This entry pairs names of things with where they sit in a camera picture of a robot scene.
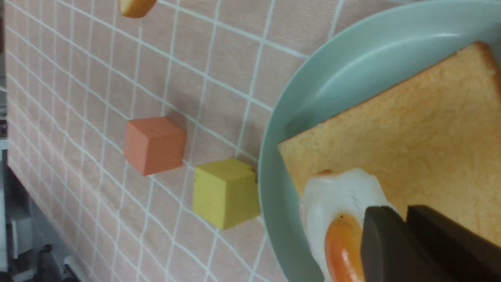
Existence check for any fried egg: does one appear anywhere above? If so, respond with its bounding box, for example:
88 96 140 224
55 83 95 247
299 168 392 282

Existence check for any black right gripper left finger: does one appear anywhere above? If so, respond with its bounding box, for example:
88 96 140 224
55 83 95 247
360 206 456 282

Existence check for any yellow cube block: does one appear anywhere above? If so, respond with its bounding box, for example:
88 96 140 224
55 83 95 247
193 158 261 230

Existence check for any orange cube block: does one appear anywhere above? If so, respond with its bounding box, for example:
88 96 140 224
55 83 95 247
124 117 187 175

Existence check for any toast slice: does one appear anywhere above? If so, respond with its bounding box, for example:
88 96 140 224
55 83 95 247
118 0 157 18
278 42 501 244

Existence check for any green centre plate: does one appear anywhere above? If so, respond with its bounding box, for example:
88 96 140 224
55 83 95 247
258 0 501 282

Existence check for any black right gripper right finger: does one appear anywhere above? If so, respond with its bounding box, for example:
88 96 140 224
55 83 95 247
406 205 501 282

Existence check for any pink checkered tablecloth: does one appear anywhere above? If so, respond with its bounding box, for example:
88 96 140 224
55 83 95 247
4 0 403 282

